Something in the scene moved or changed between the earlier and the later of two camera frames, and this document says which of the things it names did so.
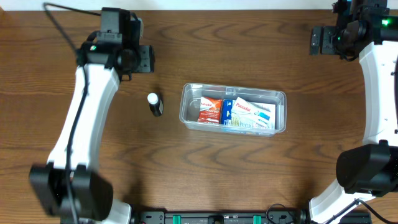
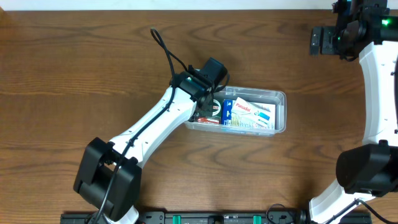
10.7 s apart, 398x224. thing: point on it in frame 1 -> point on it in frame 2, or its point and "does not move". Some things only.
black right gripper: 319,40 does not move
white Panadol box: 252,115 does not move
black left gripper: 147,58 -> 204,111
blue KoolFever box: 227,111 does not move
